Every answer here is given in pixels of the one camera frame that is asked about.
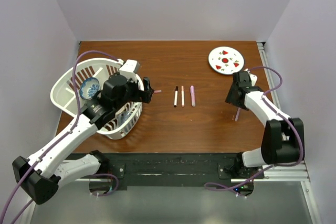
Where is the white marker with black end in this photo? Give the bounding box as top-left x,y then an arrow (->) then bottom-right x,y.
173,90 -> 178,108

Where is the slim pink red-tipped pen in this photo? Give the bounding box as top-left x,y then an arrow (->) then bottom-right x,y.
235,108 -> 241,122

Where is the white thin pen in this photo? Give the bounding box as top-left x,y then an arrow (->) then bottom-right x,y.
181,90 -> 185,107

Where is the pink highlighter pen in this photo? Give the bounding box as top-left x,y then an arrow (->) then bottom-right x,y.
190,86 -> 196,107

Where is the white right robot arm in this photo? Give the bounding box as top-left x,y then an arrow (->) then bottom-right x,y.
225,71 -> 305,178

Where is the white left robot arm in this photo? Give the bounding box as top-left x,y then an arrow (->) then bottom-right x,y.
12,72 -> 154,205

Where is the blue patterned dish in basket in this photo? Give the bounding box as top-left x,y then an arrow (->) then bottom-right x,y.
118,111 -> 133,126

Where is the white watermelon pattern plate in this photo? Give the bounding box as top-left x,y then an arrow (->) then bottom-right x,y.
208,46 -> 245,75

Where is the blue white porcelain bowl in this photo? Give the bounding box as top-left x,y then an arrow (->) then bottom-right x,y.
79,77 -> 100,100

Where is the white plastic basket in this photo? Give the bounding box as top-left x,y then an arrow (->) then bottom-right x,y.
50,58 -> 144,140

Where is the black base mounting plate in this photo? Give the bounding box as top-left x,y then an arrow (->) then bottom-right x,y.
95,151 -> 262,190

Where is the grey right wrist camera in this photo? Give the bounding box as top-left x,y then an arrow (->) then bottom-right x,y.
245,69 -> 258,86

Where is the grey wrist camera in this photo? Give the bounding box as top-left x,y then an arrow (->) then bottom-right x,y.
119,59 -> 140,79
245,69 -> 258,86

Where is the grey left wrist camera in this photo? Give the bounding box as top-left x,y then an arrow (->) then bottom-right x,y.
119,59 -> 140,79

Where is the aluminium frame rail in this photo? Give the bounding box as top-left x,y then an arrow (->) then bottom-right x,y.
257,41 -> 322,224

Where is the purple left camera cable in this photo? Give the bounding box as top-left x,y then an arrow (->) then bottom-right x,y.
0,50 -> 123,224

